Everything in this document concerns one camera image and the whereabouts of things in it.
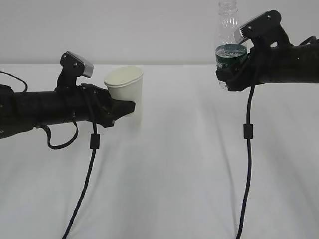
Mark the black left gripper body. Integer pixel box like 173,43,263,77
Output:
55,67,117,128

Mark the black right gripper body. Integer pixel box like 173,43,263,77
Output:
222,25,291,92

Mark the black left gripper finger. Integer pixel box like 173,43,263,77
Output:
111,99,136,123

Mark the clear green-label water bottle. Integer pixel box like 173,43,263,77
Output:
214,0,247,91

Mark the white paper cup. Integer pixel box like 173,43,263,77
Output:
104,66,144,88
104,74,143,118

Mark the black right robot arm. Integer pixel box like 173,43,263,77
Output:
215,25,319,92

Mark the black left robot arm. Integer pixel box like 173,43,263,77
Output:
0,73,136,138

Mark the black left camera cable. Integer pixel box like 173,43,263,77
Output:
61,86,101,239

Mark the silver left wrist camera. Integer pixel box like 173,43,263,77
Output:
60,51,94,78

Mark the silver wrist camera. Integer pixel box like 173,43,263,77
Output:
233,10,282,44
60,51,94,78

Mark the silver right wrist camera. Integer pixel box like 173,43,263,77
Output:
233,10,282,44

